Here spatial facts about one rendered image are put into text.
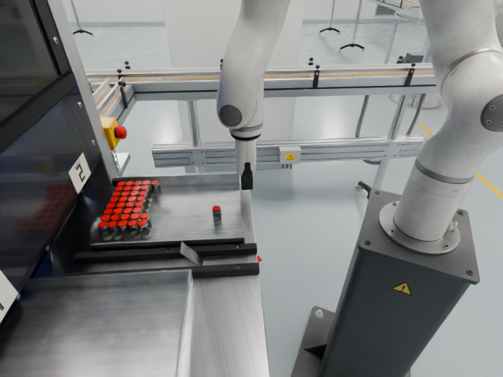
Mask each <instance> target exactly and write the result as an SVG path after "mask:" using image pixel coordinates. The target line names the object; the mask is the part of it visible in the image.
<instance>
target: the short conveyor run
mask: <svg viewBox="0 0 503 377"><path fill-rule="evenodd" d="M110 82H111V79H110V77H108V78H107V79H106V80H105V81H104V82H103V83H102V84H101V85H100V86H99V87H98V88H97V90H92V89H91V92H92V94H93V98H94V102H95V104H96V107H97V110H98V113H99V116H100V117H116V119H117V122H118V125H119V126H122V125H123V124H124V121H125V120H126V118H127V117H128V115H129V113H130V112H131V110H132V108H133V106H134V105H135V103H136V100H135V94H134V90H133V87H132V85H131V84H129V85H126V86H122V85H123V84H124V82H125V79H124V77H121V79H120V80H119V81H118V83H117V84H116V85H115V86H110V85H108V84H109V83H110ZM90 88H91V87H90Z"/></svg>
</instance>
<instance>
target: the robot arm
mask: <svg viewBox="0 0 503 377"><path fill-rule="evenodd" d="M418 3H419V6H420V8H421V12H422V16H423V18H424V23H425V26H426V29H427V36H428V40H429V45H430V54H431V59H432V65H433V74H434V79H435V83H436V88H437V90H438V92H439V95H440V96H441V98H442V100H443V102H444V104H445V105H446V106H447V108H448V115H447V117H446V120H445V122H444V124H443V125H442V127H441V129H440V130H439V131H438V132H437V133H434V134H432V135H430V136H428V137H427V138H425V140H424V141H423V143H422V145H421V147H420V149H419V151H418V155H417V156H416V159H415V162H414V165H413V166H412V170H411V172H410V175H409V178H408V180H407V182H406V186H405V188H404V190H403V194H402V196H401V198H400V201H397V202H393V203H389V204H387V205H385V206H384V207H383V208H382V209H381V211H380V214H379V225H380V227H381V229H382V231H383V232H384V234H385V235H387V237H388V238H390V240H391V241H393V242H394V243H395V244H397V245H399V246H400V247H402V248H405V249H406V250H408V251H412V252H415V253H417V254H423V255H429V256H439V255H444V254H448V253H450V252H452V251H453V250H454V249H455V248H456V247H457V245H458V244H459V241H460V234H459V230H458V229H457V222H453V221H452V218H453V217H454V215H455V213H456V211H457V209H458V208H459V206H460V204H461V202H462V200H463V198H464V197H465V195H466V192H467V191H468V190H469V187H470V185H471V184H472V181H473V180H474V178H475V176H476V174H477V173H478V171H479V169H480V167H481V165H482V163H483V162H484V160H485V158H486V157H488V155H490V154H491V153H492V152H494V151H496V150H497V149H499V148H501V147H503V49H502V47H501V45H500V43H499V39H498V37H497V33H496V25H495V0H418ZM289 4H290V0H242V3H241V8H240V15H239V18H238V21H237V24H236V26H235V28H234V31H233V33H232V35H231V38H230V40H229V43H228V46H227V49H226V51H225V56H224V59H223V62H222V68H221V72H220V77H219V86H218V91H217V97H216V112H217V116H218V119H219V121H220V122H221V123H222V125H223V126H225V127H227V128H228V130H229V133H230V134H231V136H232V138H235V153H236V169H237V175H238V176H241V188H242V190H252V189H253V177H252V174H253V175H254V174H255V171H256V148H257V138H259V137H260V136H261V133H262V131H263V86H264V73H265V71H266V67H267V64H268V63H269V60H270V57H271V55H272V52H273V49H274V48H275V45H276V43H277V41H278V39H279V36H280V34H281V30H282V28H283V25H284V21H285V18H286V15H287V10H288V7H289Z"/></svg>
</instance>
